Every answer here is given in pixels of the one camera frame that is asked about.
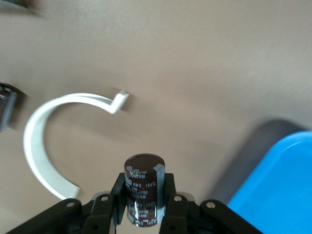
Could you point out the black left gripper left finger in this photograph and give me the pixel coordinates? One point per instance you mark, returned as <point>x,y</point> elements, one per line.
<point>104,212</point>

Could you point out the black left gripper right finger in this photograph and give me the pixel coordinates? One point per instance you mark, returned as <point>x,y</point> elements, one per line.
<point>175,212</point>

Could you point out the large dark brown capacitor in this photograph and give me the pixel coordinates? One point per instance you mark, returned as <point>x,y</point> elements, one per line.
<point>6,107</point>

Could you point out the blue plastic tray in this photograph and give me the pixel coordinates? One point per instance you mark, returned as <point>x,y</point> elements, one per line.
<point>280,182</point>

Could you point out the white curved plastic bracket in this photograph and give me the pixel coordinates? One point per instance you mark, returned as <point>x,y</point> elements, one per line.
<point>34,146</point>

